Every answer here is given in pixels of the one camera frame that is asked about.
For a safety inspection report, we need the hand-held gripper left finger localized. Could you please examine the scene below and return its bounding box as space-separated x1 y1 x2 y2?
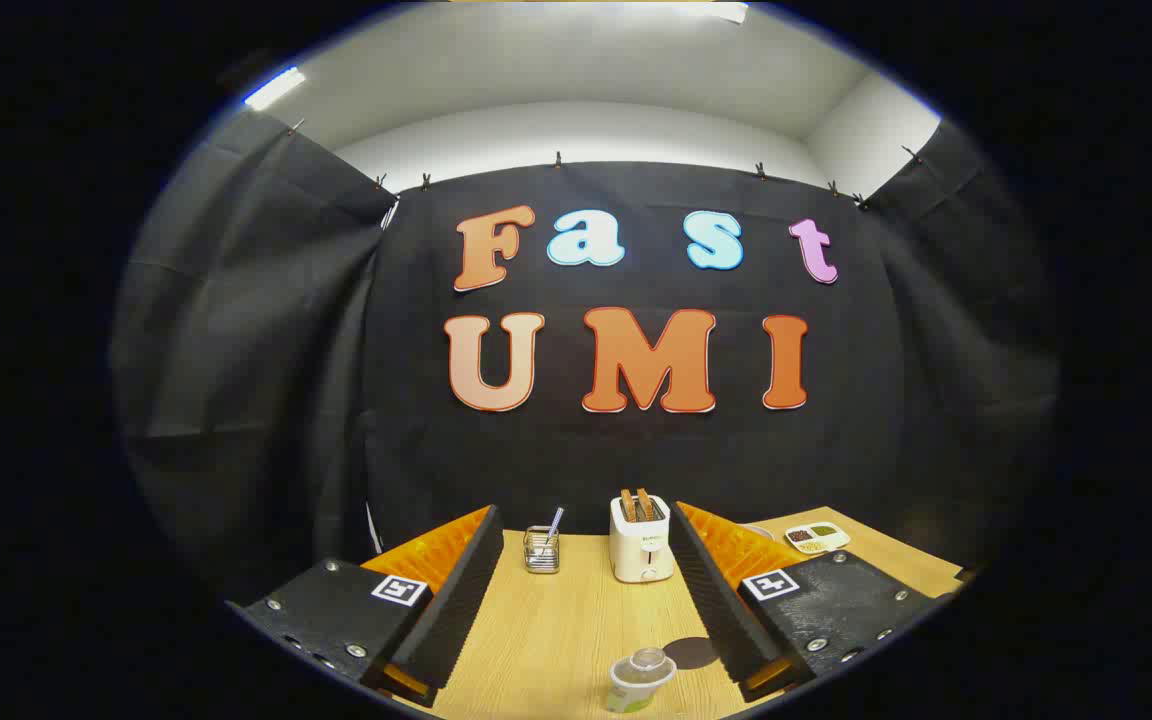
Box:
226 505 505 708

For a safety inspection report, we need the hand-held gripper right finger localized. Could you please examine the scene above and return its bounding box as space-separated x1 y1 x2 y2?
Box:
669 500 957 703

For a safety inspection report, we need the dark round coaster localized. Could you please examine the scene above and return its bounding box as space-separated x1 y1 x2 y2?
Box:
663 637 722 670

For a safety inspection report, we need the clear bottle with white label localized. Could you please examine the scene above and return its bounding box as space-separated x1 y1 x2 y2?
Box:
606 647 677 714

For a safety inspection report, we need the white toaster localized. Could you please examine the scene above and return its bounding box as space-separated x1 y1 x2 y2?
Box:
609 495 676 584

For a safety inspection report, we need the wooden table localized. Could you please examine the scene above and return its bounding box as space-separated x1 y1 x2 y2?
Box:
376 505 967 720

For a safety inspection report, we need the white divided dish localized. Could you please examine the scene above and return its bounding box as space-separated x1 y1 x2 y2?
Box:
785 523 851 555

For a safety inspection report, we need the wire mesh utensil holder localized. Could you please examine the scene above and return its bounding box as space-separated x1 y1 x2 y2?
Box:
523 527 561 574

